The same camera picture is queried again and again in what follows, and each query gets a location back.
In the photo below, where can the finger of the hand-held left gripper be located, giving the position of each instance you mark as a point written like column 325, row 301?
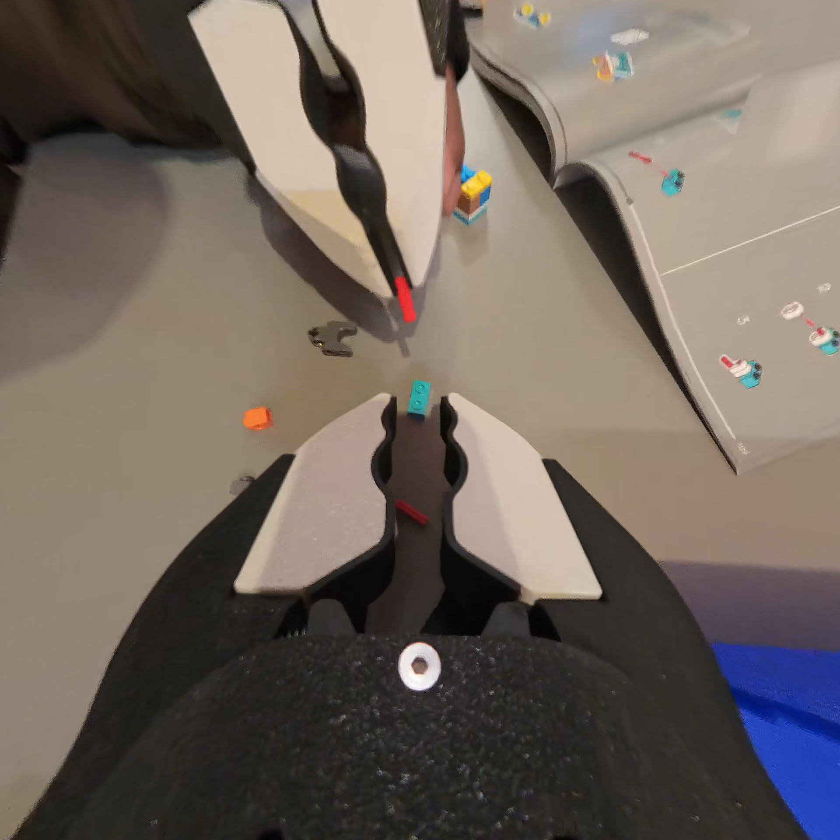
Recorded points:
column 407, row 131
column 275, row 131

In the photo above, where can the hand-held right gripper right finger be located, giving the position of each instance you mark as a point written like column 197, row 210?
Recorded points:
column 525, row 525

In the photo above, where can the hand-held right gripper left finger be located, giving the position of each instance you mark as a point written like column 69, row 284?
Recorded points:
column 315, row 518

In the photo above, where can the multicolour toy brick assembly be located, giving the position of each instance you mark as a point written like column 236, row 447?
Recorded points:
column 474, row 193

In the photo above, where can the red ribbed pin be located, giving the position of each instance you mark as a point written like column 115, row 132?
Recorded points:
column 412, row 513
column 405, row 298

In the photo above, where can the orange small brick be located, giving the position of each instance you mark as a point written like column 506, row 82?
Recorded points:
column 258, row 418

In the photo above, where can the teal two-stud brick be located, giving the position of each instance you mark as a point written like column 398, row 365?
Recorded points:
column 418, row 397

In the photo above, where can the blue plastic bin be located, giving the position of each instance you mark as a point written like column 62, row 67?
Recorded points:
column 787, row 722

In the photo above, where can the person's left forearm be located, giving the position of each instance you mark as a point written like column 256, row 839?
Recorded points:
column 79, row 65

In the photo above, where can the grey desk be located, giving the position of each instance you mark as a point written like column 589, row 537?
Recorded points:
column 131, row 328

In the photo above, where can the person's left hand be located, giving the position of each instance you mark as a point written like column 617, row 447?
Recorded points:
column 454, row 151

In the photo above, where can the black notched flat piece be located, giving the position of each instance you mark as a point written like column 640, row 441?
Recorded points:
column 331, row 338

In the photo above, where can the grey instruction booklet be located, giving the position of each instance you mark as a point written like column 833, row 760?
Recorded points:
column 722, row 229

